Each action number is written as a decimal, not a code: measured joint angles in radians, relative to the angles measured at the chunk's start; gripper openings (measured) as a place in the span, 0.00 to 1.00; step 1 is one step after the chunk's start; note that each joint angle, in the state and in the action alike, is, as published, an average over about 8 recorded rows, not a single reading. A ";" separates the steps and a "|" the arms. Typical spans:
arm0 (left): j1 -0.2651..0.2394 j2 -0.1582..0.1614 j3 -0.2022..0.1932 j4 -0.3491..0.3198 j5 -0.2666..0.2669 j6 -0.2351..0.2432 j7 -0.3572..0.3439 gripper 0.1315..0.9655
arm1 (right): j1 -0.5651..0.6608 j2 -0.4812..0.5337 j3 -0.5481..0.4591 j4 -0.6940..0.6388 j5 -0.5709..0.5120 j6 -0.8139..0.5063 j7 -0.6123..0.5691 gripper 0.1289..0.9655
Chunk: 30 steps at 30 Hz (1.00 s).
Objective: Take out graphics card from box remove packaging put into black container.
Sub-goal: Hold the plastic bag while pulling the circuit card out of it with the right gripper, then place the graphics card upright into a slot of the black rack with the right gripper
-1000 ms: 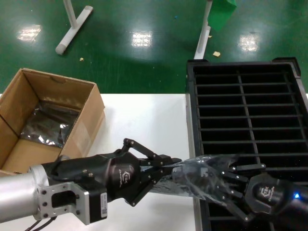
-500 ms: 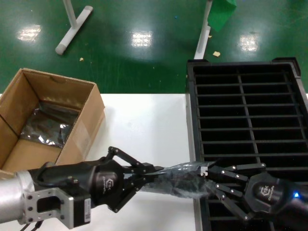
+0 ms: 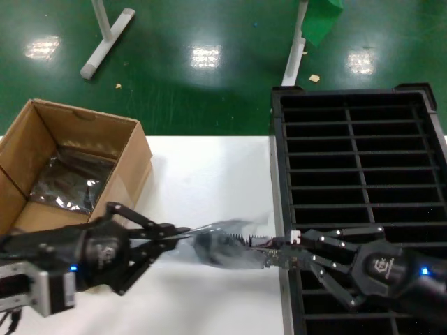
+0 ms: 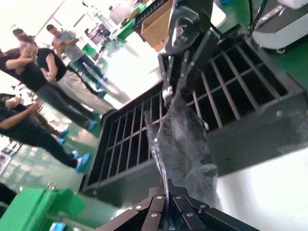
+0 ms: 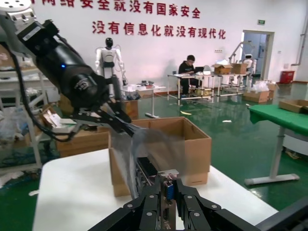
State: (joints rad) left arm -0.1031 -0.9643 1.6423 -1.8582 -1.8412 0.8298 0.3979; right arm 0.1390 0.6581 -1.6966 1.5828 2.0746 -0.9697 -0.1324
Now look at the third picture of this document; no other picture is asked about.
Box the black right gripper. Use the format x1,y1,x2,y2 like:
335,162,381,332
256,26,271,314
279,225,447,320

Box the graphics card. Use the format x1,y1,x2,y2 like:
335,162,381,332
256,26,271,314
226,229,304,270

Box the grey translucent antistatic bag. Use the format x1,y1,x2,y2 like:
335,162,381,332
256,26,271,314
153,211,280,271
27,145,118,214

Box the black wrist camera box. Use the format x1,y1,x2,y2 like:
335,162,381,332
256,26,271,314
45,270,78,313

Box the white table leg with foot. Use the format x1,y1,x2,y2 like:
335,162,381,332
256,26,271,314
80,0,136,81
281,0,310,87

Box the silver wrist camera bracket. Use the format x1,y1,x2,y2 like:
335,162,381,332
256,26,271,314
0,265,52,317

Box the black slotted container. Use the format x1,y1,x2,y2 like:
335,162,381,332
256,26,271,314
269,82,447,335

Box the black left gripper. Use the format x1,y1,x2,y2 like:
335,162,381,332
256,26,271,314
0,201,192,297

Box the brown cardboard box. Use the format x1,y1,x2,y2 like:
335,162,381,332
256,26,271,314
0,98,154,235

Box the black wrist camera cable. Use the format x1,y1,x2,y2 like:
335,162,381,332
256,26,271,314
0,308,22,335

